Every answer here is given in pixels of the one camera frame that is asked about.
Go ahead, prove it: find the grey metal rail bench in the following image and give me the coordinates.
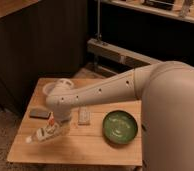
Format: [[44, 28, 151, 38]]
[[87, 38, 160, 68]]

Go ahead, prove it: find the clear plastic bottle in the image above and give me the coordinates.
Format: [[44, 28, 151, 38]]
[[25, 122, 70, 143]]

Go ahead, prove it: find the dark grey sponge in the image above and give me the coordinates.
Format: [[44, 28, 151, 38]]
[[29, 109, 50, 119]]

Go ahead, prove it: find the vertical metal pole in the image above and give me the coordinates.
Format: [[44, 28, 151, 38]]
[[97, 0, 101, 42]]

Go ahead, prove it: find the wooden table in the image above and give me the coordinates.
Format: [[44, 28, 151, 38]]
[[7, 78, 142, 166]]

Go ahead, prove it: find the green ceramic bowl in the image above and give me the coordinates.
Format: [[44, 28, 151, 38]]
[[102, 110, 138, 145]]

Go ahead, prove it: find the small clear glass jar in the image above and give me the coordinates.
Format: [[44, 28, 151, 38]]
[[78, 107, 90, 125]]

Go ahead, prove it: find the orange carrot toy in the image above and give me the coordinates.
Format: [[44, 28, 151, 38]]
[[48, 113, 55, 126]]

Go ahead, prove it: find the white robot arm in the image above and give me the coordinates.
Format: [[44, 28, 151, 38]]
[[46, 61, 194, 171]]

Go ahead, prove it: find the wooden shelf with items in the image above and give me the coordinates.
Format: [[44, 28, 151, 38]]
[[102, 0, 194, 24]]

